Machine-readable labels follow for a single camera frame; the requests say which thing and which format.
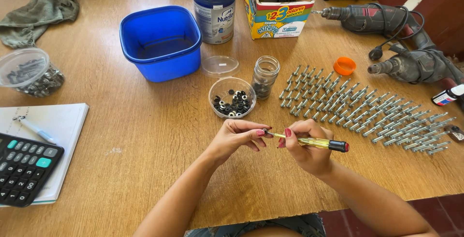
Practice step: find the person's right hand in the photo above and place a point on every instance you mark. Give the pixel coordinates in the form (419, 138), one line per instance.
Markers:
(308, 150)

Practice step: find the person's left hand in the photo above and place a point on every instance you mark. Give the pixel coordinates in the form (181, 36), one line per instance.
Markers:
(232, 138)

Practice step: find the clear tub of black washers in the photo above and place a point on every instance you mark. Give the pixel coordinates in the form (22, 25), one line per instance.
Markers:
(232, 98)

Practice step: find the glass jar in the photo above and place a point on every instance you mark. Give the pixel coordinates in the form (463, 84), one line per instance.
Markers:
(264, 77)

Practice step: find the rows of silver screws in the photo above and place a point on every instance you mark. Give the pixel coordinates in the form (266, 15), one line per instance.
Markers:
(366, 110)

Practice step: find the clear plastic lid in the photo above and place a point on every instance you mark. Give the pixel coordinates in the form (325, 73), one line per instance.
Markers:
(220, 65)

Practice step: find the person's denim shorts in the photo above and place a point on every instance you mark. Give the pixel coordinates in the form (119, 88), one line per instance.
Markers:
(261, 228)

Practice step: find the orange plastic cap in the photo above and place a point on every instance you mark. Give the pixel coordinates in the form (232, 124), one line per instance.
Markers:
(344, 66)

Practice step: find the blue plastic container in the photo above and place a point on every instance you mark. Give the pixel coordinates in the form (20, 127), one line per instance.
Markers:
(161, 44)

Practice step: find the black power plug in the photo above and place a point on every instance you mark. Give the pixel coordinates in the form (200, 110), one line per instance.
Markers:
(375, 52)

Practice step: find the blue lidded metal can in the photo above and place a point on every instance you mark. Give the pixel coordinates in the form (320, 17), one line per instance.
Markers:
(214, 12)

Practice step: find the colourful cardboard box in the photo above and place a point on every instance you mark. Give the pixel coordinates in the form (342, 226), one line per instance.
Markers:
(277, 15)

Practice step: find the red grey electric drill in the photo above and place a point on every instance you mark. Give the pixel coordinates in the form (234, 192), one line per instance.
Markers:
(377, 19)

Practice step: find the small dark patterned object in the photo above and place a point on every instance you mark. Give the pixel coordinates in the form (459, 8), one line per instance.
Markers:
(456, 133)

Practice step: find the small white bottle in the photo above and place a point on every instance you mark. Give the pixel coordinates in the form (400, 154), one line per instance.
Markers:
(448, 96)

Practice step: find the white notebook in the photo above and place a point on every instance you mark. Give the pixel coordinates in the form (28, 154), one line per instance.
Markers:
(54, 135)

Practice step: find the white pen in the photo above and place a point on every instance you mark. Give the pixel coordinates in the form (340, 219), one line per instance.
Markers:
(38, 131)

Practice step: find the black calculator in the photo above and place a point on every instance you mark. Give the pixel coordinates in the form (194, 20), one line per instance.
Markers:
(23, 168)

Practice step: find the clear tub of metal parts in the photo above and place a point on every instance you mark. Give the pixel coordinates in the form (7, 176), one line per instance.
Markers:
(31, 73)

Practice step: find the green cloth rag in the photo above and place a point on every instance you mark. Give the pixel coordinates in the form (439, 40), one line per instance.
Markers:
(36, 14)

